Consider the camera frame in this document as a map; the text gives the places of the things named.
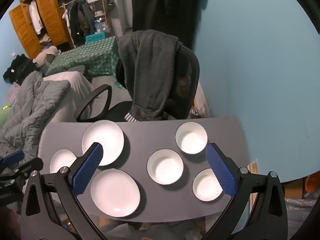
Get white bed sheet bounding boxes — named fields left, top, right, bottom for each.
left=41, top=70, right=97, bottom=129

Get black clothes pile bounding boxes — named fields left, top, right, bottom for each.
left=3, top=53, right=38, bottom=85

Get small white plate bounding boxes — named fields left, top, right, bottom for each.
left=49, top=148, right=78, bottom=174

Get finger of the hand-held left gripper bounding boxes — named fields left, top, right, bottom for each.
left=0, top=150, right=25, bottom=167
left=0, top=158, right=44, bottom=181

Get small white bowl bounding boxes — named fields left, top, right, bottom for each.
left=192, top=168, right=224, bottom=202

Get wooden shelf unit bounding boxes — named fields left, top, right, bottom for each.
left=84, top=0, right=112, bottom=35

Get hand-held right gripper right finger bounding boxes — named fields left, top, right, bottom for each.
left=201, top=142, right=292, bottom=240

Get grey quilted duvet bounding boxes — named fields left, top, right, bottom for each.
left=0, top=70, right=71, bottom=162

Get black office chair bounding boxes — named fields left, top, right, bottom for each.
left=76, top=44, right=200, bottom=123

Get clear plastic sheeting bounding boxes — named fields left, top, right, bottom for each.
left=284, top=175, right=320, bottom=233

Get white hanging shirt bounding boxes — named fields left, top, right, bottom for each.
left=28, top=1, right=45, bottom=35

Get large white plate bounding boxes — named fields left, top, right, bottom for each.
left=90, top=168, right=141, bottom=218
left=81, top=120, right=125, bottom=167

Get dark grey fleece robe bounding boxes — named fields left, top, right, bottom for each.
left=117, top=29, right=183, bottom=123

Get teal plastic crate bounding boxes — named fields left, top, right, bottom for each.
left=85, top=32, right=108, bottom=44

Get green checked tablecloth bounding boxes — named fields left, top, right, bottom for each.
left=46, top=36, right=127, bottom=90

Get beige clothes pile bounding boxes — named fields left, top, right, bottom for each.
left=32, top=45, right=61, bottom=67

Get black hanging coats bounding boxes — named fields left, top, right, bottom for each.
left=124, top=0, right=205, bottom=51

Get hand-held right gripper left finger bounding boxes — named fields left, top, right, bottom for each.
left=20, top=142, right=108, bottom=240

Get wooden louvred wardrobe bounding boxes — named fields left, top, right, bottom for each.
left=9, top=0, right=75, bottom=59

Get grey door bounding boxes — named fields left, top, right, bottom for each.
left=113, top=0, right=133, bottom=37

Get green plush toy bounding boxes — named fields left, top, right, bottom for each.
left=0, top=102, right=13, bottom=128

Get rack of dark clothes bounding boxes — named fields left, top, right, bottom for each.
left=62, top=0, right=97, bottom=48

